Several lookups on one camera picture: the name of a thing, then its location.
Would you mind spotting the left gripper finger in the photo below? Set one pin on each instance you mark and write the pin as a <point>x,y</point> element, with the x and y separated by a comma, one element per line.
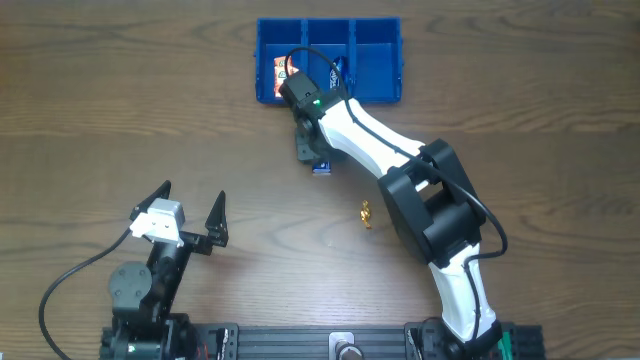
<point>218,220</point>
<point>152,198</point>

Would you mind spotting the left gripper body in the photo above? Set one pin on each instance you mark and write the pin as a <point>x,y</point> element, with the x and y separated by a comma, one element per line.
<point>196,243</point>

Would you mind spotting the blue candy pack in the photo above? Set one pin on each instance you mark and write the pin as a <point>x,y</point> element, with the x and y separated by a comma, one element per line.
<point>336,75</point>
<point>321,169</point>

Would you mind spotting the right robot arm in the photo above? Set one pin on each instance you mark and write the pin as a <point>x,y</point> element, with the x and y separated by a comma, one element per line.
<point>430,220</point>

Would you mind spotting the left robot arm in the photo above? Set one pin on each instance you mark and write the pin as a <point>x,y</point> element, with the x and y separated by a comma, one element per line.
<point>165,280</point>

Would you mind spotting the gold wrapped candy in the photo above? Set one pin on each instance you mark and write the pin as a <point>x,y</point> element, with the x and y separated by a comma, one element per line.
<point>366,215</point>

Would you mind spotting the orange candy box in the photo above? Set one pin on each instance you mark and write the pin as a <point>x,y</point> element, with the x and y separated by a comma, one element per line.
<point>279,82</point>
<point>280,61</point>

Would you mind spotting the blue tray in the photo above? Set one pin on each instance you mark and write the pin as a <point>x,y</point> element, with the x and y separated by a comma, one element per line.
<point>375,65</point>

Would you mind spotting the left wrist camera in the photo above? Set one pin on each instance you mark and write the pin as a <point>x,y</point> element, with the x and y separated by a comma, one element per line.
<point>159,222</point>

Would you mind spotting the mounting rail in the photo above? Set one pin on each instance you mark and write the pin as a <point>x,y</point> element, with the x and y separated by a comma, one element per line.
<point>290,342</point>

